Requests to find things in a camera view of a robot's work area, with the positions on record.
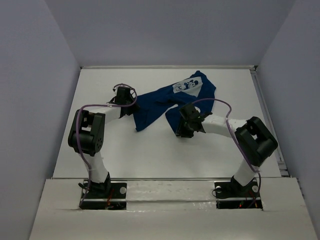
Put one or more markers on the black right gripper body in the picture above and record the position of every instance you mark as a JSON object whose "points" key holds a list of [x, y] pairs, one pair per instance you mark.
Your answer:
{"points": [[185, 128]]}

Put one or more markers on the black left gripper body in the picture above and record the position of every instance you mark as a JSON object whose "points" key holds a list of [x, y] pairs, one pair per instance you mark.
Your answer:
{"points": [[132, 106]]}

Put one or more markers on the blue printed t shirt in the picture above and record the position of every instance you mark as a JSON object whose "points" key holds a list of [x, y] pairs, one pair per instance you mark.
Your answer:
{"points": [[169, 99]]}

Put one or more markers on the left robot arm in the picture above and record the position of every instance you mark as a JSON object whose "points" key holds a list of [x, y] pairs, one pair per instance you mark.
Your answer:
{"points": [[86, 137]]}

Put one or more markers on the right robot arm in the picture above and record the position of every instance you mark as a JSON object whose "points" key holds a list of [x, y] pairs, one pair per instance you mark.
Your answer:
{"points": [[252, 138]]}

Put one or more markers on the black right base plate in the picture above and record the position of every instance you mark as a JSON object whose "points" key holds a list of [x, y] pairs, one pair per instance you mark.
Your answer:
{"points": [[230, 198]]}

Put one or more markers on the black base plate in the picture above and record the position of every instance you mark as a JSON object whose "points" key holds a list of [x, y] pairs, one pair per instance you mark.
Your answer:
{"points": [[114, 200], [230, 198]]}

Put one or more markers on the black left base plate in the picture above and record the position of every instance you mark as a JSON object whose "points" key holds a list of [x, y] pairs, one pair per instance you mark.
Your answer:
{"points": [[114, 200]]}

